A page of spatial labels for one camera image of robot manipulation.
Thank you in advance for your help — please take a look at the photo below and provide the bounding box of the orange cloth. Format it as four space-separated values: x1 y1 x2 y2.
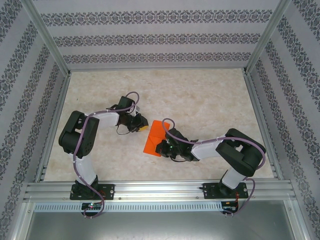
142 119 171 158

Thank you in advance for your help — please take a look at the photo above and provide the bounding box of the small circuit board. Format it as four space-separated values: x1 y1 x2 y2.
221 199 240 215
81 202 105 211

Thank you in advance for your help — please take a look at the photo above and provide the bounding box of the grey metal shelf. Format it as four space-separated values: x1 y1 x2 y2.
23 211 308 240

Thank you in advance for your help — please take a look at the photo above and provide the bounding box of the thin black right gripper cable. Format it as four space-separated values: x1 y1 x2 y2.
169 154 187 163

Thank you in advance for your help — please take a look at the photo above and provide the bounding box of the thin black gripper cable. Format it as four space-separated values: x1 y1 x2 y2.
116 123 135 136
169 154 187 163

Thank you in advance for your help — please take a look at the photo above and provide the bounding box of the thin black left gripper cable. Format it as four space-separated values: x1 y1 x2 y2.
116 123 135 136

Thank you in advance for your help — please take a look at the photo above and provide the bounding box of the aluminium mounting rail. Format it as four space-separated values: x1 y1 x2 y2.
23 181 297 202

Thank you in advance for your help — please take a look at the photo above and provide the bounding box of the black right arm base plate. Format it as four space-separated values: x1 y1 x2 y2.
202 182 248 200

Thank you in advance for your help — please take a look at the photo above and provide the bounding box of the slotted grey cable duct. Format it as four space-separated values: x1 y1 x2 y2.
33 201 223 213

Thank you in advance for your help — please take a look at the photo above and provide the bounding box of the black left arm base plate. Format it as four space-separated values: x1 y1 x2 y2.
69 183 116 201

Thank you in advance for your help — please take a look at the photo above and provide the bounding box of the aluminium table edge rail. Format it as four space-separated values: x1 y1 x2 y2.
33 72 73 183
243 71 286 181

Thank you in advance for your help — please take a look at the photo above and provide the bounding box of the aluminium frame post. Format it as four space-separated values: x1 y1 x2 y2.
243 0 293 76
19 0 72 77

